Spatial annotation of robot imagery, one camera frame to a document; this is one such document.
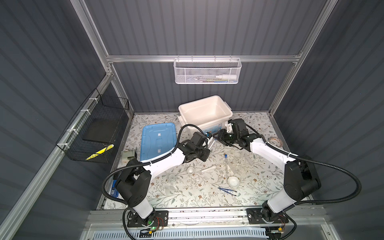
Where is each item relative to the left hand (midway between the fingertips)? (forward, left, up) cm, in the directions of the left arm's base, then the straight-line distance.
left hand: (208, 151), depth 86 cm
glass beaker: (-17, +23, -12) cm, 31 cm away
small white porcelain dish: (-6, +11, -10) cm, 16 cm away
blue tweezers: (-19, -8, -11) cm, 23 cm away
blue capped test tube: (+3, -4, +6) cm, 8 cm away
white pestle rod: (-5, -1, -11) cm, 12 cm away
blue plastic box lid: (+19, +33, -12) cm, 40 cm away
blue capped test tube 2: (-7, -11, -11) cm, 17 cm away
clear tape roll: (+11, -49, -10) cm, 52 cm away
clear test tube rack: (-2, -22, -11) cm, 25 cm away
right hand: (+7, -5, +4) cm, 9 cm away
